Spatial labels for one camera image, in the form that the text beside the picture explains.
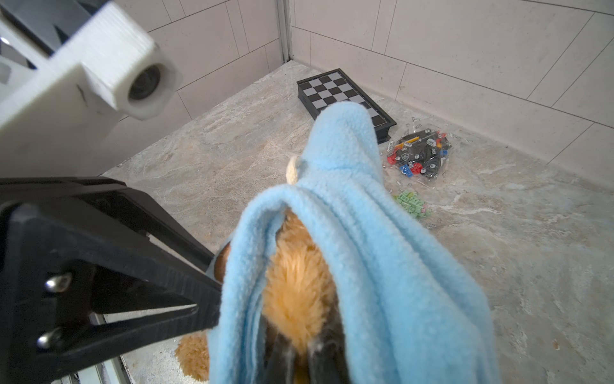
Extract bag of colourful pieces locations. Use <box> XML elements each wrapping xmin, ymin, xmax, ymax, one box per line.
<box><xmin>386</xmin><ymin>128</ymin><xmax>452</xmax><ymax>179</ymax></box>

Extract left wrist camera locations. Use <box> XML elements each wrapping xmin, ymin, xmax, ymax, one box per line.
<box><xmin>1</xmin><ymin>1</ymin><xmax>182</xmax><ymax>178</ymax></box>

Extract black white chessboard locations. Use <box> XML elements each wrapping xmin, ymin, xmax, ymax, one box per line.
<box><xmin>297</xmin><ymin>68</ymin><xmax>397</xmax><ymax>144</ymax></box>

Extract small green pieces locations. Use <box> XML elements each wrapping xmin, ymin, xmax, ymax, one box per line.
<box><xmin>393</xmin><ymin>190</ymin><xmax>431</xmax><ymax>219</ymax></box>

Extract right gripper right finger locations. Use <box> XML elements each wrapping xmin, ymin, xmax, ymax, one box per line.
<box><xmin>308</xmin><ymin>311</ymin><xmax>351</xmax><ymax>384</ymax></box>

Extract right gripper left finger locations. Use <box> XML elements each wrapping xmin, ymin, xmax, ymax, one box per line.
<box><xmin>262</xmin><ymin>334</ymin><xmax>295</xmax><ymax>384</ymax></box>

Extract brown teddy bear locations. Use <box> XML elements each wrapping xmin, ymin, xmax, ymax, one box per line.
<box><xmin>174</xmin><ymin>208</ymin><xmax>351</xmax><ymax>384</ymax></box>

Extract light blue bear hoodie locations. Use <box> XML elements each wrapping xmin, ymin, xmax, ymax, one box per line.
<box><xmin>207</xmin><ymin>102</ymin><xmax>501</xmax><ymax>383</ymax></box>

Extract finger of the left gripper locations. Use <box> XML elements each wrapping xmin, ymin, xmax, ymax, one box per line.
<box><xmin>1</xmin><ymin>177</ymin><xmax>222</xmax><ymax>383</ymax></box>

